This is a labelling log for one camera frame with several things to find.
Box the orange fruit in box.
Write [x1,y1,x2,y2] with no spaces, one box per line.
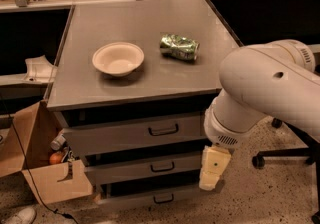
[49,152,63,165]

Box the grey middle drawer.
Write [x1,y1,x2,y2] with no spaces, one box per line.
[85,151,201,185]

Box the grey bottle in box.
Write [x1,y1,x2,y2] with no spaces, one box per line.
[50,134,66,151]

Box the grey bottom drawer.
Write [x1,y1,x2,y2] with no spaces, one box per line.
[95,182,225,213]

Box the grey drawer cabinet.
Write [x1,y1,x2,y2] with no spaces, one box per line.
[48,0,237,199]

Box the black floor cable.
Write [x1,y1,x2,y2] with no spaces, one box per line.
[0,94,80,224]

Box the crushed green soda can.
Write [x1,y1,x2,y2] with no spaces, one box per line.
[159,34,199,61]

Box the grey drawer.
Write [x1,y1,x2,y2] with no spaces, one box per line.
[62,112,205,156]
[95,182,225,213]
[85,151,201,185]

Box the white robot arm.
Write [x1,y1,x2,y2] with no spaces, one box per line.
[199,39,320,191]

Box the white shoe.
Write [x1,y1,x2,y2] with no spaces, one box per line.
[1,207,36,224]

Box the grey top drawer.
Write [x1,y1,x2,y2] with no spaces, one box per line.
[62,112,205,156]

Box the beige paper bowl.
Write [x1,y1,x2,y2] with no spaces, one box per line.
[92,42,144,77]

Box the white curved plastic part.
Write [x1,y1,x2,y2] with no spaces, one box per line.
[23,56,57,84]

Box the brown cardboard box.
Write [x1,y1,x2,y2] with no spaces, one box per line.
[0,101,93,204]

